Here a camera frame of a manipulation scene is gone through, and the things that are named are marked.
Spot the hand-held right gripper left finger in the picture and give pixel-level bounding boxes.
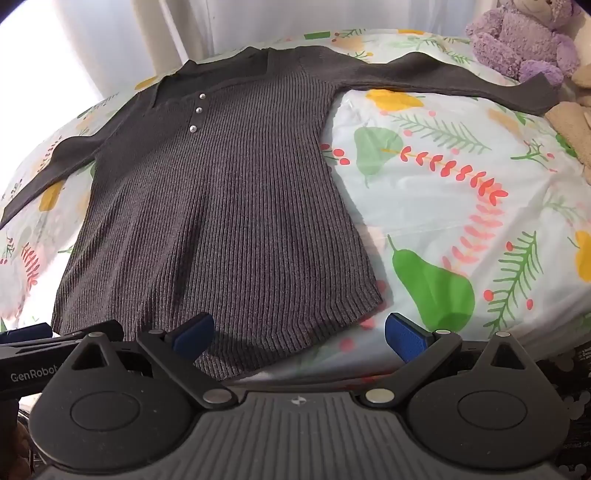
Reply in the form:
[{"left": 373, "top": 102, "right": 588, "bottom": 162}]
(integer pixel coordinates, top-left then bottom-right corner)
[{"left": 62, "top": 313, "right": 237, "bottom": 411}]

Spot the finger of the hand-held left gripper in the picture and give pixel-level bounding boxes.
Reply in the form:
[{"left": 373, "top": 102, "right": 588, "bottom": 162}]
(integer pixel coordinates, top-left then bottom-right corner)
[{"left": 0, "top": 319, "right": 124, "bottom": 357}]

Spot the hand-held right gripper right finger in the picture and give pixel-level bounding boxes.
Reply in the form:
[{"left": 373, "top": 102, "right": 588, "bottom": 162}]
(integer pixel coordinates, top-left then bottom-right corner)
[{"left": 360, "top": 312, "right": 532, "bottom": 409}]

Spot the grey ribbed knit sweater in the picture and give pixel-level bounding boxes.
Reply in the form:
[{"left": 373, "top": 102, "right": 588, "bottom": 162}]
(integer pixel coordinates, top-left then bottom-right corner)
[{"left": 0, "top": 45, "right": 560, "bottom": 381}]

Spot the floral printed bedsheet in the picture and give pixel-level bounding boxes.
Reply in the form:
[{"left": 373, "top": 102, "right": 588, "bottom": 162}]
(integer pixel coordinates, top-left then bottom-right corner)
[{"left": 0, "top": 28, "right": 591, "bottom": 384}]

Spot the black printed cloth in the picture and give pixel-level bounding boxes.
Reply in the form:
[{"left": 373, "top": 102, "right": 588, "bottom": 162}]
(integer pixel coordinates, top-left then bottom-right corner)
[{"left": 526, "top": 339, "right": 591, "bottom": 480}]

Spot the beige plush toy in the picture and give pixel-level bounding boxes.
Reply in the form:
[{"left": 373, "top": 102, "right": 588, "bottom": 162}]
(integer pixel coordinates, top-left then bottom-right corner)
[{"left": 545, "top": 60, "right": 591, "bottom": 161}]

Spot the white curtain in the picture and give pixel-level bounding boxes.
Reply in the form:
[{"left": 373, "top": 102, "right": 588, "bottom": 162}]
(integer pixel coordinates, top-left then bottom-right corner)
[{"left": 0, "top": 0, "right": 218, "bottom": 121}]

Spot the purple teddy bear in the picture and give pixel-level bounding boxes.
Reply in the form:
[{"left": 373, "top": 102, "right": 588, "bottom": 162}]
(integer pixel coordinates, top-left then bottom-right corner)
[{"left": 465, "top": 0, "right": 583, "bottom": 88}]

